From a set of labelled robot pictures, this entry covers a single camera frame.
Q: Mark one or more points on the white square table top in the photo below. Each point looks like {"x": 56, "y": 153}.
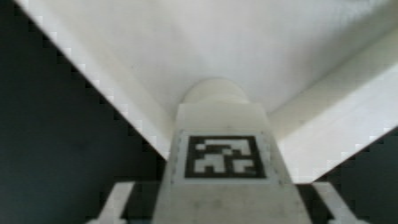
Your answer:
{"x": 305, "y": 50}

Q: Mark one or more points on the white table leg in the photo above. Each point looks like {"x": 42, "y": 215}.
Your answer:
{"x": 227, "y": 184}

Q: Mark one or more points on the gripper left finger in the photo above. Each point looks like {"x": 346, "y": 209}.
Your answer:
{"x": 115, "y": 206}

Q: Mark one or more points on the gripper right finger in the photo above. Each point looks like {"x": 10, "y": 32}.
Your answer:
{"x": 344, "y": 216}

